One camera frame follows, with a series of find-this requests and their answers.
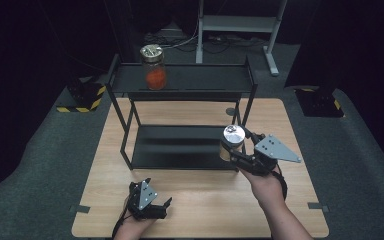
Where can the silver-lidded glass jar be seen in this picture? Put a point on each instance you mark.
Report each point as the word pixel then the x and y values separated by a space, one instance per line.
pixel 233 135

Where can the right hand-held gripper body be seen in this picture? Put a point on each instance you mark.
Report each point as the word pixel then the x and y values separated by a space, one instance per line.
pixel 273 150

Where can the grey metal stand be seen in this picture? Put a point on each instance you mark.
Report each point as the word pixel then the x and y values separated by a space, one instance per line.
pixel 238 24

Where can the grey round sticker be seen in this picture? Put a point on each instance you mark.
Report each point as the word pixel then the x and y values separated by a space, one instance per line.
pixel 230 111

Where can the black stand base hazard tape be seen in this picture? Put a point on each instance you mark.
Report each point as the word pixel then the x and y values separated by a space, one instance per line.
pixel 320 105
pixel 83 96

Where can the black two-tier metal rack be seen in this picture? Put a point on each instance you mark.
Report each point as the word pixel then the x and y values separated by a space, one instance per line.
pixel 196 78

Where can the grey tape strip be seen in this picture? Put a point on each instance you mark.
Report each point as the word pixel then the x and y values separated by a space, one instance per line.
pixel 318 206
pixel 80 209

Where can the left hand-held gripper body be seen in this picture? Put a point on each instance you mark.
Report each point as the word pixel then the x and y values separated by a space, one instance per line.
pixel 146 196

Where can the person's left hand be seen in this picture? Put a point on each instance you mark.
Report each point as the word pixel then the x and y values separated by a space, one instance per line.
pixel 131 228

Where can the person's right hand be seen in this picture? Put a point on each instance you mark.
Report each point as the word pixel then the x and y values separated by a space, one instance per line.
pixel 266 190

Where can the gold-lidded glass jar red contents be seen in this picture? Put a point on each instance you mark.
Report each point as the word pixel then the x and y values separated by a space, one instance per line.
pixel 155 75

